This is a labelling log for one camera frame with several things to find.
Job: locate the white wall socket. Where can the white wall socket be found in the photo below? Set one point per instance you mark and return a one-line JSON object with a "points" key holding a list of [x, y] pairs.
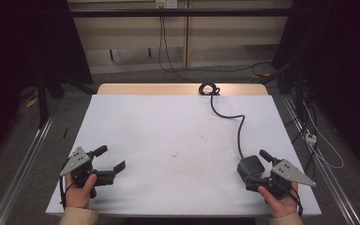
{"points": [[166, 3]]}

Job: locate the small black floor object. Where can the small black floor object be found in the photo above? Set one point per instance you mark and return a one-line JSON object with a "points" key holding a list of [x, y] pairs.
{"points": [[65, 133]]}

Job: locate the black horizontal frame bar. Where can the black horizontal frame bar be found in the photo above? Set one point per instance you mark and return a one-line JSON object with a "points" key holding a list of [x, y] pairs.
{"points": [[181, 12]]}

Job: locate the black metal stand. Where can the black metal stand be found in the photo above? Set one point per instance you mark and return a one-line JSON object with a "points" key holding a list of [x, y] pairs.
{"points": [[42, 100], [299, 100]]}

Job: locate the black power adapter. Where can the black power adapter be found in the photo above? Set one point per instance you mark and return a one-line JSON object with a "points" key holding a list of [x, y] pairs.
{"points": [[250, 166]]}

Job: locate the person's right hand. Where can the person's right hand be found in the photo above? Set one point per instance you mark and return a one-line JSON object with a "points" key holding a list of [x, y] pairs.
{"points": [[282, 206]]}

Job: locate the yellow floor tape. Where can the yellow floor tape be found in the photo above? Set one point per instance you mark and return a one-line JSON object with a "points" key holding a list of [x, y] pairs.
{"points": [[32, 102]]}

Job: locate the white table cover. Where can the white table cover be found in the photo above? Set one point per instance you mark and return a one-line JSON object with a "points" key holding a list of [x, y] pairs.
{"points": [[168, 131]]}

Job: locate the person's left hand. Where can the person's left hand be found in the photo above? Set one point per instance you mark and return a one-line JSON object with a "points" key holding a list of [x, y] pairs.
{"points": [[79, 195]]}

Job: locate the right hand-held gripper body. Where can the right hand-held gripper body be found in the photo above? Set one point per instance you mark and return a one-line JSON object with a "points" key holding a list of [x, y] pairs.
{"points": [[289, 175]]}

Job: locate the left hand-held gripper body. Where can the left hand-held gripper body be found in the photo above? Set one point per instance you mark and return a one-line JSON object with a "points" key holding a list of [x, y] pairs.
{"points": [[76, 161]]}

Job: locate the aluminium floor rail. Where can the aluminium floor rail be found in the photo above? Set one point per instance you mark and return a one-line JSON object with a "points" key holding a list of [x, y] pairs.
{"points": [[22, 168], [331, 184]]}

